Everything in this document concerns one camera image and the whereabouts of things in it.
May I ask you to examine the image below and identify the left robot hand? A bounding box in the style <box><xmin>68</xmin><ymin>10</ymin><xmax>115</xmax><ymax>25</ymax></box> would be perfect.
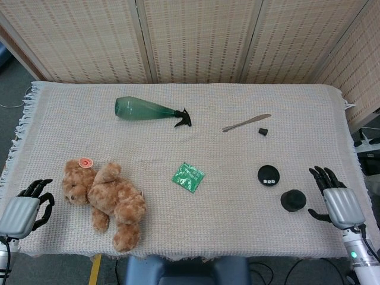
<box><xmin>0</xmin><ymin>178</ymin><xmax>55</xmax><ymax>239</ymax></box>

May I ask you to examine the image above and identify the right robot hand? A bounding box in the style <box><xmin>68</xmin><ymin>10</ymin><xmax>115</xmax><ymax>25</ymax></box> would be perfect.
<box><xmin>308</xmin><ymin>166</ymin><xmax>366</xmax><ymax>230</ymax></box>

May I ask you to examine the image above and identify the black round jar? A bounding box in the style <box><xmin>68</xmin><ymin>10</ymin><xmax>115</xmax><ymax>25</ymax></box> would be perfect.
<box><xmin>280</xmin><ymin>189</ymin><xmax>307</xmax><ymax>213</ymax></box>

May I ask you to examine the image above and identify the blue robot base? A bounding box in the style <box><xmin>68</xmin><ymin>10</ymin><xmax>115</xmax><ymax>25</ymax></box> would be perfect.
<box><xmin>123</xmin><ymin>255</ymin><xmax>252</xmax><ymax>285</ymax></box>

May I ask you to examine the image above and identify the black jar lid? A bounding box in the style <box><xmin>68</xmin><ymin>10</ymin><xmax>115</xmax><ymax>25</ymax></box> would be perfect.
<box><xmin>257</xmin><ymin>164</ymin><xmax>280</xmax><ymax>187</ymax></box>

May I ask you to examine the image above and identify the black and white equipment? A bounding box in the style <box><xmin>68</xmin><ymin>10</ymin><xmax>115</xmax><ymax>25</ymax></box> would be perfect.
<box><xmin>353</xmin><ymin>126</ymin><xmax>380</xmax><ymax>179</ymax></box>

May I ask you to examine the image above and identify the brown teddy bear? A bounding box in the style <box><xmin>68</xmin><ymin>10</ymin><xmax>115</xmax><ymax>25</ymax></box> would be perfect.
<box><xmin>61</xmin><ymin>159</ymin><xmax>147</xmax><ymax>253</ymax></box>

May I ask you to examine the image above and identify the grey table knife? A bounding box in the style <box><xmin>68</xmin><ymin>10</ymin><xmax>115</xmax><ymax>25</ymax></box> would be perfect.
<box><xmin>222</xmin><ymin>113</ymin><xmax>272</xmax><ymax>132</ymax></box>

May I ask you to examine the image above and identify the beige woven tablecloth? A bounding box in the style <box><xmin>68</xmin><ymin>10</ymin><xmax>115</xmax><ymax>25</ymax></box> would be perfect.
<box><xmin>0</xmin><ymin>80</ymin><xmax>375</xmax><ymax>262</ymax></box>

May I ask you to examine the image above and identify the green foil packet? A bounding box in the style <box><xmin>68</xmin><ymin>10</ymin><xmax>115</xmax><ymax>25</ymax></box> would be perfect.
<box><xmin>171</xmin><ymin>161</ymin><xmax>206</xmax><ymax>195</ymax></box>

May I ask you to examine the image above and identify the green plastic spray bottle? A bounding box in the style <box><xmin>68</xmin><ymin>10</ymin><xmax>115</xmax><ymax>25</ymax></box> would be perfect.
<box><xmin>115</xmin><ymin>96</ymin><xmax>192</xmax><ymax>129</ymax></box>

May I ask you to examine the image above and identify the beige woven folding screen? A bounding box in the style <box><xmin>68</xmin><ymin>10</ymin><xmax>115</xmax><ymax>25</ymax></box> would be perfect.
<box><xmin>0</xmin><ymin>0</ymin><xmax>380</xmax><ymax>127</ymax></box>

